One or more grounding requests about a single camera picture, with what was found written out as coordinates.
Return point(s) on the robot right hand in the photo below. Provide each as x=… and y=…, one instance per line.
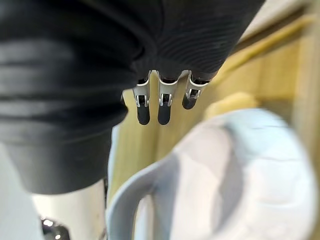
x=75, y=75

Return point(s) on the wooden shoe rack dark frame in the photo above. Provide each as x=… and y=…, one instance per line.
x=275, y=75

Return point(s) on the bluish white slipper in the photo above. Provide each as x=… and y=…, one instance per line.
x=225, y=187

